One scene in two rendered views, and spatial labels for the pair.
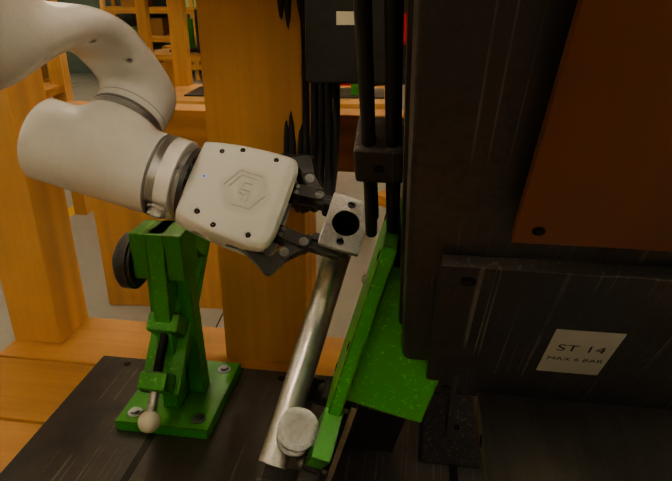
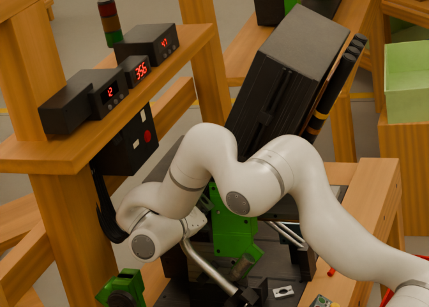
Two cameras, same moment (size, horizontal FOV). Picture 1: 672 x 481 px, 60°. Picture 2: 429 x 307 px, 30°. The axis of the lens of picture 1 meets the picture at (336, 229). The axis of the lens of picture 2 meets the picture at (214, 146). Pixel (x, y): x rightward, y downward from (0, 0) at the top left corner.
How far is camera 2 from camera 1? 1.94 m
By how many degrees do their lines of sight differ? 65
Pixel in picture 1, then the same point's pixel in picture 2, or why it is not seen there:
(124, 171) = (179, 228)
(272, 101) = (90, 202)
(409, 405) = (255, 228)
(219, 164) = not seen: hidden behind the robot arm
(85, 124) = (161, 224)
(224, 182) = not seen: hidden behind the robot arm
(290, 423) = (248, 258)
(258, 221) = (200, 215)
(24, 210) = not seen: outside the picture
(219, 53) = (71, 196)
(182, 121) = (32, 253)
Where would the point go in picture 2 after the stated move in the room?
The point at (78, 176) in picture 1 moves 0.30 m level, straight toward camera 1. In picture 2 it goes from (172, 241) to (292, 209)
